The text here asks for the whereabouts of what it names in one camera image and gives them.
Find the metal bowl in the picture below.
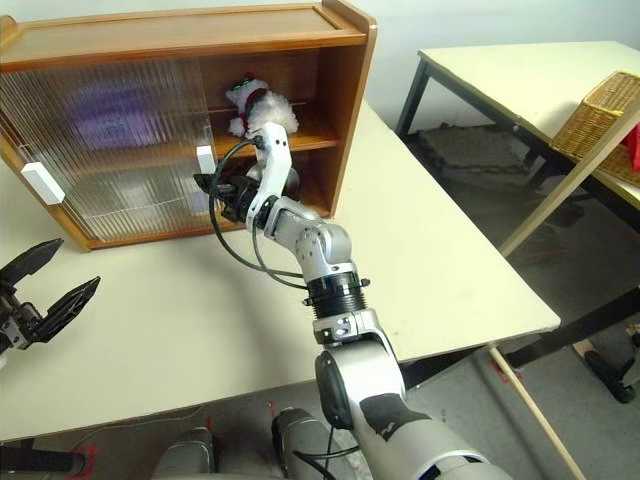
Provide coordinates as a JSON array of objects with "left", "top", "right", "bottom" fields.
[{"left": 246, "top": 158, "right": 304, "bottom": 202}]

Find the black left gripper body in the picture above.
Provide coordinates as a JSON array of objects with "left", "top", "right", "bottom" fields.
[{"left": 0, "top": 278, "right": 46, "bottom": 351}]

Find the black right upper arm cable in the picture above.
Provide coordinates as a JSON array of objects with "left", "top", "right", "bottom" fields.
[{"left": 292, "top": 424, "right": 362, "bottom": 480}]

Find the black table leg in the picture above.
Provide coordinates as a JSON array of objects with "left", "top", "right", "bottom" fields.
[{"left": 399, "top": 284, "right": 640, "bottom": 392}]

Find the dark grey floor mat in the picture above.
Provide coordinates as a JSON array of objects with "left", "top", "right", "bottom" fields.
[{"left": 410, "top": 123, "right": 536, "bottom": 177}]

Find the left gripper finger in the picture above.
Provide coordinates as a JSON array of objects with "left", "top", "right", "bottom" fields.
[
  {"left": 0, "top": 238, "right": 65, "bottom": 287},
  {"left": 35, "top": 275, "right": 103, "bottom": 344}
]

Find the black wheeled stand foot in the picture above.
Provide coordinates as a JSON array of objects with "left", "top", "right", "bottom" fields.
[{"left": 581, "top": 344, "right": 640, "bottom": 405}]

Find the wooden cabinet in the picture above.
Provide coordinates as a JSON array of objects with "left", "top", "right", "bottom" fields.
[{"left": 0, "top": 0, "right": 379, "bottom": 252}]

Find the light wooden beam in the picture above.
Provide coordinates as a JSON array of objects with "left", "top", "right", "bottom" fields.
[{"left": 499, "top": 106, "right": 640, "bottom": 259}]

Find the red cloth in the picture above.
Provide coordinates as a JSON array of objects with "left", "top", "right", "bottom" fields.
[{"left": 618, "top": 137, "right": 640, "bottom": 175}]

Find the white snowman plush toy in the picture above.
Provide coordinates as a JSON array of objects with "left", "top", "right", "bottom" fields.
[{"left": 224, "top": 72, "right": 301, "bottom": 140}]

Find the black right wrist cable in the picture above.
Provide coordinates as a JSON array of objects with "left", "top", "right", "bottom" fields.
[{"left": 208, "top": 137, "right": 314, "bottom": 291}]

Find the ribbed clear sliding door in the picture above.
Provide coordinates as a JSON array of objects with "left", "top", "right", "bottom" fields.
[
  {"left": 0, "top": 58, "right": 211, "bottom": 242},
  {"left": 9, "top": 55, "right": 220, "bottom": 236}
]

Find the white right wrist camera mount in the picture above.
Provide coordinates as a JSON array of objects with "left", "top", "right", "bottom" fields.
[{"left": 248, "top": 121, "right": 295, "bottom": 227}]

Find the grey rounded robot leg shell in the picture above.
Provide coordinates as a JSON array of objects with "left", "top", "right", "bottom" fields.
[
  {"left": 149, "top": 427, "right": 217, "bottom": 480},
  {"left": 271, "top": 407, "right": 351, "bottom": 480}
]

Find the wicker basket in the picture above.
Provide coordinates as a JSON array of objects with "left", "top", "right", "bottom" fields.
[{"left": 551, "top": 70, "right": 640, "bottom": 184}]

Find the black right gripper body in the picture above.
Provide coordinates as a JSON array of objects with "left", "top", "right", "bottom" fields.
[{"left": 218, "top": 175, "right": 262, "bottom": 226}]

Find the purple tissue pack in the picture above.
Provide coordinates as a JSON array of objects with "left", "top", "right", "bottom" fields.
[{"left": 62, "top": 82, "right": 169, "bottom": 151}]

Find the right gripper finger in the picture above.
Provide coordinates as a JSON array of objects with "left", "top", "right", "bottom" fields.
[{"left": 193, "top": 172, "right": 239, "bottom": 197}]

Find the thin wooden stick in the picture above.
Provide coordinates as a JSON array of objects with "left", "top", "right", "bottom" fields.
[{"left": 487, "top": 345, "right": 587, "bottom": 480}]

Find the white sliding door handle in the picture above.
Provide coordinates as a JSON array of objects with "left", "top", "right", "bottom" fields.
[
  {"left": 20, "top": 162, "right": 65, "bottom": 205},
  {"left": 195, "top": 145, "right": 217, "bottom": 174}
]

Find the beige table with black frame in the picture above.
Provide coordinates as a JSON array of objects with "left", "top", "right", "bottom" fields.
[{"left": 397, "top": 39, "right": 640, "bottom": 211}]

